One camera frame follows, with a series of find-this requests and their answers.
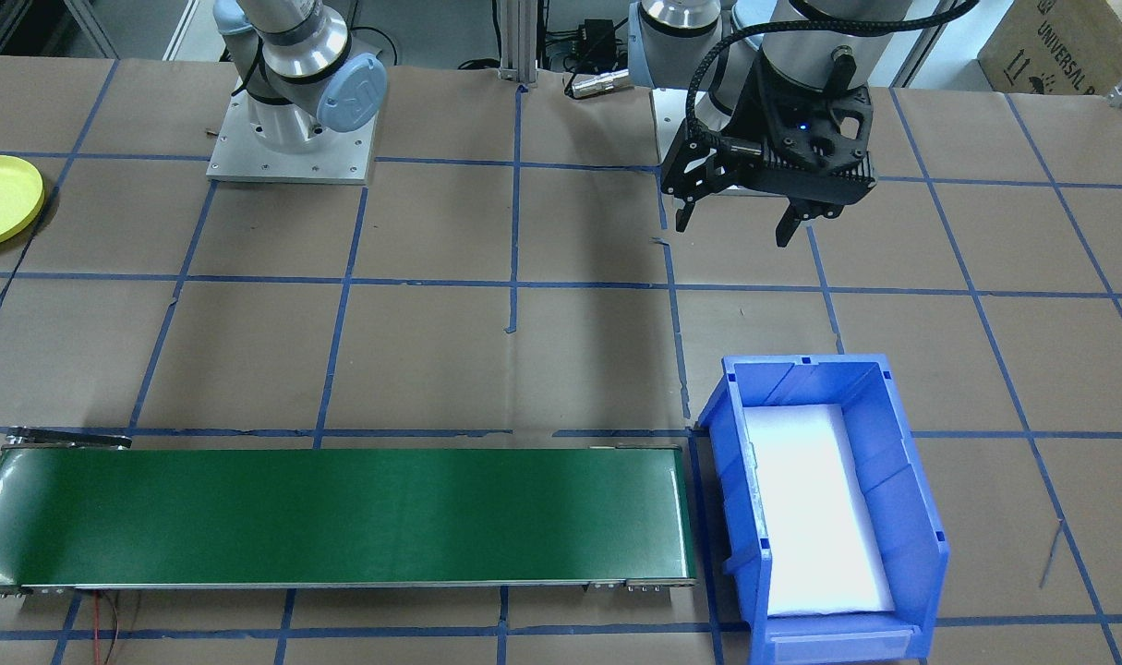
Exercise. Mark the green conveyor belt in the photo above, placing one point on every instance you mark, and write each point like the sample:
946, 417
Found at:
339, 513

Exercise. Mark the white foam pad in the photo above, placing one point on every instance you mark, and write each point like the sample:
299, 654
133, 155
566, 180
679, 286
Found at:
814, 508

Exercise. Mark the aluminium extrusion post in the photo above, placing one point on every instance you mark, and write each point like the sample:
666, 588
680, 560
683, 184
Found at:
517, 37

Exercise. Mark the black power adapter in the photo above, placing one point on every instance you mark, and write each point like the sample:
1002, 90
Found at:
597, 42

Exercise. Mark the grey metal frame bar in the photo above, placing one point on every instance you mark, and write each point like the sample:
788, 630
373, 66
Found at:
90, 28

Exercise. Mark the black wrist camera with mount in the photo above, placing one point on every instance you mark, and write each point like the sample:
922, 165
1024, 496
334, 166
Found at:
819, 156

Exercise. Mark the blue plastic storage bin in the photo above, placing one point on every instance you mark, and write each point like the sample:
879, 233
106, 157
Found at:
902, 499

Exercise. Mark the silver cylindrical metal connector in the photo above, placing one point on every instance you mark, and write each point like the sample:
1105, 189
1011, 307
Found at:
597, 83

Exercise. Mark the cardboard box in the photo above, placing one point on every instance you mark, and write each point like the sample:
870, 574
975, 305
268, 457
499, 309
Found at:
1068, 42

